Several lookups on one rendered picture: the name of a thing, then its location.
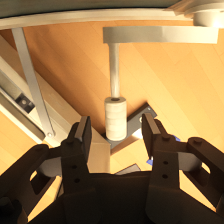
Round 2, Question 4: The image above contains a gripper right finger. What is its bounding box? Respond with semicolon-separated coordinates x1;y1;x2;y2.
141;113;224;213

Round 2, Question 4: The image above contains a dark grey rack plate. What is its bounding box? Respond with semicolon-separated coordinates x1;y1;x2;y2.
101;102;158;150

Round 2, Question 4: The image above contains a dark grey stay shoe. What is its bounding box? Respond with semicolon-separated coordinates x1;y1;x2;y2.
14;93;36;114

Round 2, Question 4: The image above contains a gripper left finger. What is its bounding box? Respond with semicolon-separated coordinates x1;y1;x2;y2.
0;115;93;222

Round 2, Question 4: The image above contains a white ribbed driver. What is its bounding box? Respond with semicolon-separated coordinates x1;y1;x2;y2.
104;43;128;142

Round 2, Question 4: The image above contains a beige window frame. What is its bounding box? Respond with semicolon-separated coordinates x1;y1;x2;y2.
0;34;111;174

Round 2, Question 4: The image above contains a grey stay track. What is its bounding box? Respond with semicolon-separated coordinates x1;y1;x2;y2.
0;55;46;144

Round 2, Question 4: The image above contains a white sash handle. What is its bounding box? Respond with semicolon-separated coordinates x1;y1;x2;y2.
103;7;224;45

